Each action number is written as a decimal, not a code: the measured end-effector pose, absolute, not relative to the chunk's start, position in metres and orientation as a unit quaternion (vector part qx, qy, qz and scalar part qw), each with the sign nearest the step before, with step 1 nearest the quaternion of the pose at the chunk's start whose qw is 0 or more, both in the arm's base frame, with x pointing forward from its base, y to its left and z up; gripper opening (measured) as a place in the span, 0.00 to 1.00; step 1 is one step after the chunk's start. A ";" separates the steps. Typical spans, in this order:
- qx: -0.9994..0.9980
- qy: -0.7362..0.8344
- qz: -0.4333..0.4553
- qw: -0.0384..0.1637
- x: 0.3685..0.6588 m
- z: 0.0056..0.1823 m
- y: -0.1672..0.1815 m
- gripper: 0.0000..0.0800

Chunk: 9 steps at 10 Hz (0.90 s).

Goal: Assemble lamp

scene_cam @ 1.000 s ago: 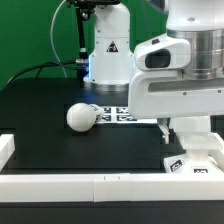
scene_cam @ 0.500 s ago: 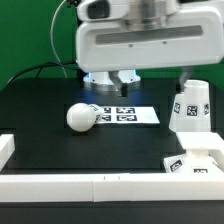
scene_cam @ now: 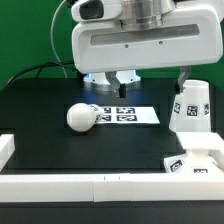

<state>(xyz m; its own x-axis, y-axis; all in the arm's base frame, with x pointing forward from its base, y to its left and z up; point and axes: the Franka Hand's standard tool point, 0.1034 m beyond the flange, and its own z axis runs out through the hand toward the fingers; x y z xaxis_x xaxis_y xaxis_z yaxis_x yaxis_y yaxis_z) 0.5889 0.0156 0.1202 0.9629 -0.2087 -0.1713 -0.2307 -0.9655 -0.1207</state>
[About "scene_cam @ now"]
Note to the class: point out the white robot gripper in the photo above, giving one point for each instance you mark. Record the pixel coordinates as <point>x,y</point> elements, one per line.
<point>118,35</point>

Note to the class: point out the white lamp shade cone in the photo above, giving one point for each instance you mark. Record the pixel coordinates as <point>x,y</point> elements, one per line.
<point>191,108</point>

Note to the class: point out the white lamp bulb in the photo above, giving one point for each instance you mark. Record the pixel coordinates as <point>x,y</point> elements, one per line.
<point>82,117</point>

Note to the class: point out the white lamp base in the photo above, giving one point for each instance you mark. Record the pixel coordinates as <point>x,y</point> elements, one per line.
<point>200,157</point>

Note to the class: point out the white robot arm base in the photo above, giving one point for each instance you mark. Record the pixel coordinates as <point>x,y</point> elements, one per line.
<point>111,81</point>

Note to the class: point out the white marker sheet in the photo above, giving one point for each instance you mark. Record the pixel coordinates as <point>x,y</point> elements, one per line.
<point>129,115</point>

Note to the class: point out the white front rail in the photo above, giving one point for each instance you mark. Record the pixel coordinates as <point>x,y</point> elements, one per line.
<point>110,187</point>

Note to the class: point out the white rail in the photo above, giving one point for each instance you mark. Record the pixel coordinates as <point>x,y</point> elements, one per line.
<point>110,187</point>
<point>7,147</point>

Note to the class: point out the white left rail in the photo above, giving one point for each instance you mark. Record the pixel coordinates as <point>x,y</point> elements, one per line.
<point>7,147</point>

